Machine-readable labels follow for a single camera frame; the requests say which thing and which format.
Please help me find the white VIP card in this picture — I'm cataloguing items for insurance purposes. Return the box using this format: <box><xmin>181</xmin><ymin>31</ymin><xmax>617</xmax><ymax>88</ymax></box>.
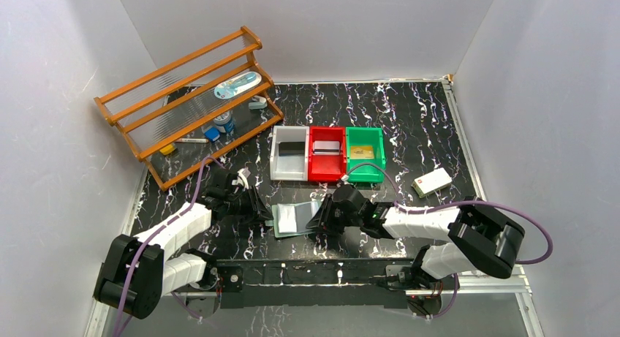
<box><xmin>313</xmin><ymin>140</ymin><xmax>340</xmax><ymax>150</ymax></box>

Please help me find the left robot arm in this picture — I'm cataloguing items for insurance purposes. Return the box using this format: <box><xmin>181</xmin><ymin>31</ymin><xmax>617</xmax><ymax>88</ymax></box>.
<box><xmin>94</xmin><ymin>170</ymin><xmax>273</xmax><ymax>319</ymax></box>

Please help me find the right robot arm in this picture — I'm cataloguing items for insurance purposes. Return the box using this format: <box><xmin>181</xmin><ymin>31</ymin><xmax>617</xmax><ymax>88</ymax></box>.
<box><xmin>306</xmin><ymin>184</ymin><xmax>525</xmax><ymax>286</ymax></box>

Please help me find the gold card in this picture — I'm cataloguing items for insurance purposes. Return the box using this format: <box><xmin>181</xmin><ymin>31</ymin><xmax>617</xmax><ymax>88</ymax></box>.
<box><xmin>348</xmin><ymin>145</ymin><xmax>375</xmax><ymax>159</ymax></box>

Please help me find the silver VIP card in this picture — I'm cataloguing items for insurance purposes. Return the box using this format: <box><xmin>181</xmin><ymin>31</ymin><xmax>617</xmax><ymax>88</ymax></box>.
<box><xmin>312</xmin><ymin>149</ymin><xmax>341</xmax><ymax>156</ymax></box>

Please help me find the black card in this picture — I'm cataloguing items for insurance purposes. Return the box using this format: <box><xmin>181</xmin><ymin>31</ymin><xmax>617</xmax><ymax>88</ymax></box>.
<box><xmin>278</xmin><ymin>141</ymin><xmax>306</xmax><ymax>156</ymax></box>

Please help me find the green plastic bin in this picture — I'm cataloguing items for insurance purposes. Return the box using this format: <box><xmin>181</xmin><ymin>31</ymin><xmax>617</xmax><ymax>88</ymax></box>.
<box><xmin>345</xmin><ymin>126</ymin><xmax>386</xmax><ymax>183</ymax></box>

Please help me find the red plastic bin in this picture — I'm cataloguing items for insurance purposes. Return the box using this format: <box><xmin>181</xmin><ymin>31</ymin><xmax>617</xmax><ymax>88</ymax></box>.
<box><xmin>307</xmin><ymin>126</ymin><xmax>347</xmax><ymax>182</ymax></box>

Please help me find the white plastic bin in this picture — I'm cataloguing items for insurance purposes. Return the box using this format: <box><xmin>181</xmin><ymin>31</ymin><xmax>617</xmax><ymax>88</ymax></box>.
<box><xmin>270</xmin><ymin>126</ymin><xmax>309</xmax><ymax>181</ymax></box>

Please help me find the blue small block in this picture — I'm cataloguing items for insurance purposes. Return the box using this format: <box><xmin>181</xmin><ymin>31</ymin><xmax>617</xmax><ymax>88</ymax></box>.
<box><xmin>203</xmin><ymin>127</ymin><xmax>221</xmax><ymax>143</ymax></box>

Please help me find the white marker pen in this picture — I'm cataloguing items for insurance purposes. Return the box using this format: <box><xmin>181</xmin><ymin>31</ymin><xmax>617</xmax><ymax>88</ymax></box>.
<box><xmin>175</xmin><ymin>137</ymin><xmax>210</xmax><ymax>144</ymax></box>

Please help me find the blue tape roll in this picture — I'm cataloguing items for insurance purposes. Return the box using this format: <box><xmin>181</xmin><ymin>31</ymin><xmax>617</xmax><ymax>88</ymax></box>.
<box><xmin>213</xmin><ymin>110</ymin><xmax>235</xmax><ymax>134</ymax></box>

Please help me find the yellow small block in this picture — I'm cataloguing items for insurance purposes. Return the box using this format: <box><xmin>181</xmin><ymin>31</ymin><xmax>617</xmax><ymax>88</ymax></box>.
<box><xmin>159</xmin><ymin>143</ymin><xmax>176</xmax><ymax>156</ymax></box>

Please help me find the white small box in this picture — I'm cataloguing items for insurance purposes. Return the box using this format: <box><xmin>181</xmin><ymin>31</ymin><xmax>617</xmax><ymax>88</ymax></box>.
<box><xmin>412</xmin><ymin>167</ymin><xmax>453</xmax><ymax>198</ymax></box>

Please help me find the orange wooden shelf rack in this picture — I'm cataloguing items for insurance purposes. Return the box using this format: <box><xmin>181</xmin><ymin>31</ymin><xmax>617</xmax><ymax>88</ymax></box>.
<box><xmin>94</xmin><ymin>26</ymin><xmax>284</xmax><ymax>191</ymax></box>

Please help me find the light blue white stapler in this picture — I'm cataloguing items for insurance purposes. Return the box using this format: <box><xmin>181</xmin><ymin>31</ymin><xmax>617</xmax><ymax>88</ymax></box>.
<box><xmin>248</xmin><ymin>95</ymin><xmax>268</xmax><ymax>110</ymax></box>

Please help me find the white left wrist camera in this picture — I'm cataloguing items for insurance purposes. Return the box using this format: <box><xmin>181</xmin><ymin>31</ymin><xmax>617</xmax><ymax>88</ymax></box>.
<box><xmin>237</xmin><ymin>167</ymin><xmax>250</xmax><ymax>189</ymax></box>

